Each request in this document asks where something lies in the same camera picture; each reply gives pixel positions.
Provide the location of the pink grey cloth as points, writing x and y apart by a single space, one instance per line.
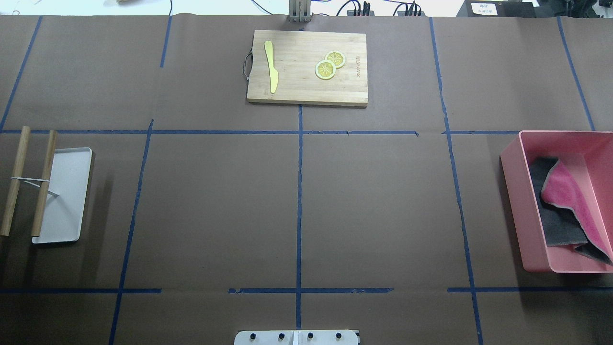
567 219

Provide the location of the yellow plastic knife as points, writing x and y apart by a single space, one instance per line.
273 73

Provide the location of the lemon slice near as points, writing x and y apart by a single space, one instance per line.
325 69

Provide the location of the lemon slice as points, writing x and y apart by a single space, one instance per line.
337 58
325 69

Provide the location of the lemon slice far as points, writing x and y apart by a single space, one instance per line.
337 58

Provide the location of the bamboo cutting board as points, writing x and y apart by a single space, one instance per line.
295 56

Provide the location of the black adapter box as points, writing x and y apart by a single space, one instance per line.
496 8

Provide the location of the white rectangular tray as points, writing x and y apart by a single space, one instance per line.
66 200

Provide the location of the wooden rack rod front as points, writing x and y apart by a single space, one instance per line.
44 185

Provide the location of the wooden rack rod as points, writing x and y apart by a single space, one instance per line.
44 185
17 173

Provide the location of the pink plastic bin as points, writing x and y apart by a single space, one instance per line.
588 157

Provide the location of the wooden rack rod rear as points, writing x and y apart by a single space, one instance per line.
17 173

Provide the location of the aluminium frame post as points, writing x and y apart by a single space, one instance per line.
299 11

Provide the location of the white pedestal column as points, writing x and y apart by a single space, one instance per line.
298 337

